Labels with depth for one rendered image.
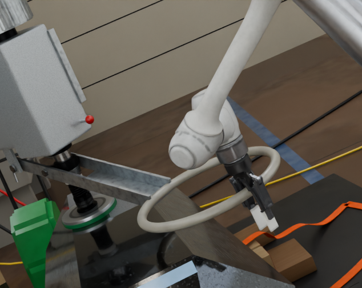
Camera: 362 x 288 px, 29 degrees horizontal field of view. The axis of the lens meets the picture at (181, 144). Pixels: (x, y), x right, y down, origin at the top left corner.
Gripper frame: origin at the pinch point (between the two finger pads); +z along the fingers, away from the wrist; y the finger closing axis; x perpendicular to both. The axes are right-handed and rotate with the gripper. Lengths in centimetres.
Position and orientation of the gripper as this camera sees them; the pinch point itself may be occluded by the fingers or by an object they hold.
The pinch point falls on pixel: (264, 219)
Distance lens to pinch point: 207.6
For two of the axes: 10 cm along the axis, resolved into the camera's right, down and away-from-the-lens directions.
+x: -7.4, 4.9, -4.5
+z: 4.4, 8.7, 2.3
